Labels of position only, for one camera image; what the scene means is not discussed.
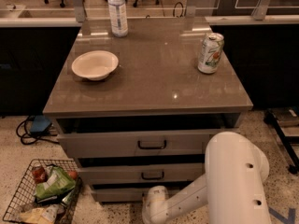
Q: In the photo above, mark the black cart frame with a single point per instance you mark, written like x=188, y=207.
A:
x=285, y=123

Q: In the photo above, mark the blue foot pedal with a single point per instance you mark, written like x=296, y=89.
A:
x=40, y=125

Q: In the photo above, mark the red soda can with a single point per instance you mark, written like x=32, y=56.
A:
x=39, y=173

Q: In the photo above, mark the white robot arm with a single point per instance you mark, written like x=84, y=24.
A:
x=231, y=187

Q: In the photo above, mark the white bowl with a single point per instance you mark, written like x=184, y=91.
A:
x=95, y=65

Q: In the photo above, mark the green chip bag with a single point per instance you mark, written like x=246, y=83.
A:
x=58, y=183

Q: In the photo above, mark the clear plastic water bottle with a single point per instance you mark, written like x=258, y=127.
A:
x=118, y=17

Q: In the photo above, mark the black wire basket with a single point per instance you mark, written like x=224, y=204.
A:
x=24, y=197

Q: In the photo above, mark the yellow snack bag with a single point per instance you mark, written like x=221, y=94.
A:
x=42, y=215

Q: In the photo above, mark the grey drawer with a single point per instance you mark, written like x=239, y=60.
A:
x=141, y=173
x=127, y=192
x=130, y=144

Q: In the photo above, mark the green white soda can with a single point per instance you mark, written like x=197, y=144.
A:
x=210, y=54

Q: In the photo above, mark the red apple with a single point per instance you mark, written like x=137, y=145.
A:
x=73, y=174

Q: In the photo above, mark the grey drawer cabinet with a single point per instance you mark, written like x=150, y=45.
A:
x=156, y=87

